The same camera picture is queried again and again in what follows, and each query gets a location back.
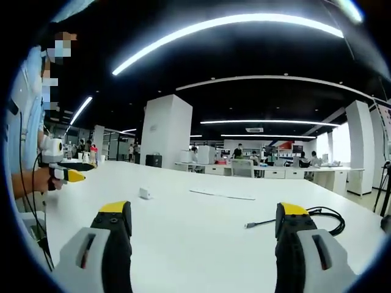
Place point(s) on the thin ceiling light strip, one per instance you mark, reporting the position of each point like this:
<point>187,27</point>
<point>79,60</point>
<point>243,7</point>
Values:
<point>268,136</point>

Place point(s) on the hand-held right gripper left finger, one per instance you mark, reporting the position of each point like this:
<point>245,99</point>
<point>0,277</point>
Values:
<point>100,262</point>

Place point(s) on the dark object at desk edge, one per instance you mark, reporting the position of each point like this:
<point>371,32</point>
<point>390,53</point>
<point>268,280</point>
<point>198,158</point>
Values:
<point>386,224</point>

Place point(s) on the short ceiling light strip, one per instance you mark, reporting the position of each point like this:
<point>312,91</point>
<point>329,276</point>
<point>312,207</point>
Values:
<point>81,110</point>

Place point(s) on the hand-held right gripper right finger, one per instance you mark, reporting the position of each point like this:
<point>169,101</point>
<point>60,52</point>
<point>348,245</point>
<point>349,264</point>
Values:
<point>305,262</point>

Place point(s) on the white charger adapter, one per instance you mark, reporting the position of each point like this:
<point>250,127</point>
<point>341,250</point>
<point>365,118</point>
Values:
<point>145,193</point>

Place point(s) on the long curved ceiling light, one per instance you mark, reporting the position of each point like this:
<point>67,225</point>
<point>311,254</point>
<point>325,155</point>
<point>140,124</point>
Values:
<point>214,23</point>

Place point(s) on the white cabinet appliance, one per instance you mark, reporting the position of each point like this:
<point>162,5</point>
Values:
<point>207,154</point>

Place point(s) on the person's torso in light shirt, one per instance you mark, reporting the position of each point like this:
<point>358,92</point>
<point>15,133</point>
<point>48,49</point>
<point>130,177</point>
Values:
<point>26,100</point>

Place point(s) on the black box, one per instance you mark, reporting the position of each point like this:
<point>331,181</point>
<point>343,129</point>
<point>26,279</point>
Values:
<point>153,160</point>

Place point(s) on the person's left hand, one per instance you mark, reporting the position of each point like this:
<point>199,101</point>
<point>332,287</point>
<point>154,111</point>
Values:
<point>52,184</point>

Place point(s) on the ceiling air vent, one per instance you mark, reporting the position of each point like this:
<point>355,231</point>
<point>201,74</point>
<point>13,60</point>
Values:
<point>254,130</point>

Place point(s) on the black tripod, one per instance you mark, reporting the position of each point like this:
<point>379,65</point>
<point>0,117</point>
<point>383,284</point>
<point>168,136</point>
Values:
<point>382,189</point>

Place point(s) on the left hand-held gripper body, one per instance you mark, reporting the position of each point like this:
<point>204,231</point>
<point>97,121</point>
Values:
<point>52,151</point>

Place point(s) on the white desk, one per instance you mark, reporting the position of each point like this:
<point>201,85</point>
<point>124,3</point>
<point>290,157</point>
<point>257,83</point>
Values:
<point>195,238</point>

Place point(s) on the white office chair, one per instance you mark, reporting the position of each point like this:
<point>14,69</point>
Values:
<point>242,168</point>

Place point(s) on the straight ceiling light strip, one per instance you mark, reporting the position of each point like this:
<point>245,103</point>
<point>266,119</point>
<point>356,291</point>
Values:
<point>268,122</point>

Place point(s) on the row of white office desks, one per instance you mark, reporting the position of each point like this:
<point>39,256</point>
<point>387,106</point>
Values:
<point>293,173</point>

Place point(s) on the bright ceiling light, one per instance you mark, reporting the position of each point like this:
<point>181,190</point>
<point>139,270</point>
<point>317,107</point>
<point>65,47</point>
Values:
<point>351,9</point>

